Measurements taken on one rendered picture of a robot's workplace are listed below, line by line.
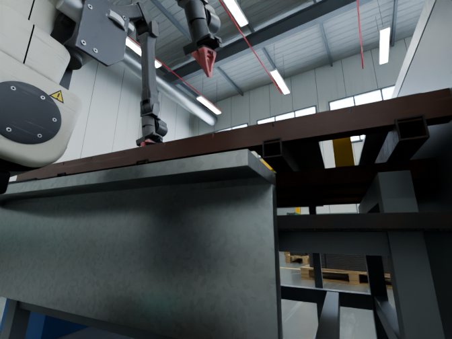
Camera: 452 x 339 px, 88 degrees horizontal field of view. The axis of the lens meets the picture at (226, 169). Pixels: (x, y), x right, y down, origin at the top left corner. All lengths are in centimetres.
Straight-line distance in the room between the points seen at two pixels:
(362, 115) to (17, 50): 67
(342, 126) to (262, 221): 29
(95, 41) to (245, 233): 53
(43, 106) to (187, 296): 50
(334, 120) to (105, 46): 54
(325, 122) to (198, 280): 49
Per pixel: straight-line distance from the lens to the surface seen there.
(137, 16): 128
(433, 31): 75
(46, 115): 52
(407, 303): 63
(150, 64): 123
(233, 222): 57
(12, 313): 144
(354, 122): 62
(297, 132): 62
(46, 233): 111
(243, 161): 41
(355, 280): 329
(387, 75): 1046
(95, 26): 64
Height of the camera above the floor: 54
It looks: 16 degrees up
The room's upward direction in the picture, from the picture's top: 1 degrees clockwise
